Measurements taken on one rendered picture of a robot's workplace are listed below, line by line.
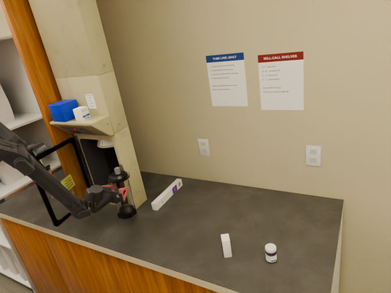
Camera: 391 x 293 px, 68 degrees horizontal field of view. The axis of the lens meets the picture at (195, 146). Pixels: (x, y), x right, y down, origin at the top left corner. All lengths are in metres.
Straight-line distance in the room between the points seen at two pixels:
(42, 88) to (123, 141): 0.50
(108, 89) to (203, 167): 0.77
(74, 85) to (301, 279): 1.35
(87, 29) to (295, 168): 1.23
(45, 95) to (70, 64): 0.25
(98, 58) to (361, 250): 1.68
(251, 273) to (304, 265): 0.21
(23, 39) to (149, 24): 0.63
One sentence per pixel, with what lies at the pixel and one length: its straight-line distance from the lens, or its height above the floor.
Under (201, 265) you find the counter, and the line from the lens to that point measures 1.32.
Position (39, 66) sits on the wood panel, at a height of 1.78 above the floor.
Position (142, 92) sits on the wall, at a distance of 1.91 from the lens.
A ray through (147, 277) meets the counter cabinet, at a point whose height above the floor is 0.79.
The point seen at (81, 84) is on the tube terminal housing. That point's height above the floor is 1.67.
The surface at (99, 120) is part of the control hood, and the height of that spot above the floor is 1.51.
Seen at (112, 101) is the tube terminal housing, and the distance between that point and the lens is 1.54.
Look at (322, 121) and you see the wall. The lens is 1.53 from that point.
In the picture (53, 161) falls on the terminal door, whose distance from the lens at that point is 1.69.
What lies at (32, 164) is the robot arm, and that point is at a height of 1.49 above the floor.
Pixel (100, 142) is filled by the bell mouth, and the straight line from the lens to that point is 1.69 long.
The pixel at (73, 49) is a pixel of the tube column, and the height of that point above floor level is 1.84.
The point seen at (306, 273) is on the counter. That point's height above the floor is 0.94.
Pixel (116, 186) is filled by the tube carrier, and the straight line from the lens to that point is 1.51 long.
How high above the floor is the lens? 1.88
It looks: 23 degrees down
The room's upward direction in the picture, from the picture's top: 9 degrees counter-clockwise
